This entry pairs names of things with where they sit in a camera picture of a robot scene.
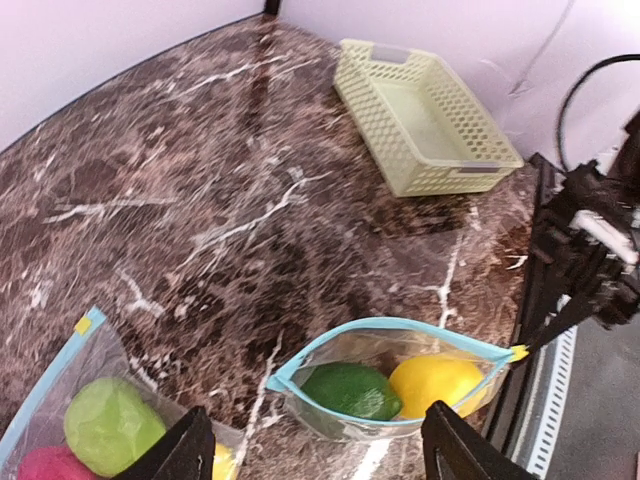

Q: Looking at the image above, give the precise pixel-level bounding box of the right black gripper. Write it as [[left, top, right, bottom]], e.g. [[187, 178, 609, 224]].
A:
[[525, 160, 639, 353]]

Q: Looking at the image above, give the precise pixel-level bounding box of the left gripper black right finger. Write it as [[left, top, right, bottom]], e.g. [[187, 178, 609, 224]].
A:
[[421, 400, 536, 480]]

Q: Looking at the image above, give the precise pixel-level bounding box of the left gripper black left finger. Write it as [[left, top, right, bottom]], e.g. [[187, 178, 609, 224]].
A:
[[113, 406, 216, 480]]

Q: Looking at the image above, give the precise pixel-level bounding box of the yellow toy pear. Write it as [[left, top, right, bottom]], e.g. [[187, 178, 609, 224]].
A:
[[212, 443, 237, 480]]

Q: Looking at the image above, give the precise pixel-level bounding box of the yellow toy lemon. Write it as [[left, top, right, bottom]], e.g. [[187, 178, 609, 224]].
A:
[[389, 354, 485, 419]]

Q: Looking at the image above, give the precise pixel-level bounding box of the green toy fruit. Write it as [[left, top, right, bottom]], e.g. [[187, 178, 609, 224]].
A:
[[63, 377, 166, 478]]

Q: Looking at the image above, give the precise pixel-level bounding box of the dark green toy avocado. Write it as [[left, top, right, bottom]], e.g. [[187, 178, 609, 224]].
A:
[[300, 362, 403, 421]]

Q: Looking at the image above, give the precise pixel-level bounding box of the red toy fruit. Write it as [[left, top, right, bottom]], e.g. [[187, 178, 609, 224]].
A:
[[17, 446, 97, 480]]

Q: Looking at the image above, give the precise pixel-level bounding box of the clear zip bag blue zipper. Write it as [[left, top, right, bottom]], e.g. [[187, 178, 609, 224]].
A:
[[1, 307, 241, 479]]

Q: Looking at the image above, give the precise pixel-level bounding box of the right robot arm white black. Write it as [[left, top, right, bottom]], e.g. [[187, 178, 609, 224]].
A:
[[522, 116, 639, 354]]

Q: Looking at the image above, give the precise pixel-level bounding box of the yellow zipper slider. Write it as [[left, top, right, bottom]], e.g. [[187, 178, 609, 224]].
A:
[[74, 316, 92, 335]]

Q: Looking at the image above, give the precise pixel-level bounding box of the pale green plastic basket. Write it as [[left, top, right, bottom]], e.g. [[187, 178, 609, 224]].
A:
[[334, 39, 524, 197]]

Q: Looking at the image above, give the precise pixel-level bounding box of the black front table rail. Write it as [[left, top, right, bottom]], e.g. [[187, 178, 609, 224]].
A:
[[483, 153, 556, 458]]

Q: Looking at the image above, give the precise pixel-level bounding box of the white slotted cable duct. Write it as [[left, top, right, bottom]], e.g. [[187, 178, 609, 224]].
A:
[[527, 327, 578, 479]]

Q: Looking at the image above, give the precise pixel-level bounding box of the right black frame post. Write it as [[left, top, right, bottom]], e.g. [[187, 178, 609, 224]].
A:
[[263, 0, 282, 16]]

